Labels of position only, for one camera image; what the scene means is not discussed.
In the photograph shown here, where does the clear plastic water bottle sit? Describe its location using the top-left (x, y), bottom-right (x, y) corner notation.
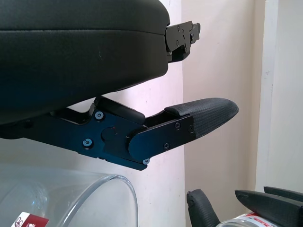
top-left (218, 212), bottom-right (278, 227)

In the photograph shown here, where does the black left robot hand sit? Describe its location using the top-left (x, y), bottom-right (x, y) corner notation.
top-left (0, 0), bottom-right (239, 171)

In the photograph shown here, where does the clear glass cup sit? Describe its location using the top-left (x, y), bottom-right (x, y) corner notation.
top-left (0, 165), bottom-right (139, 227)

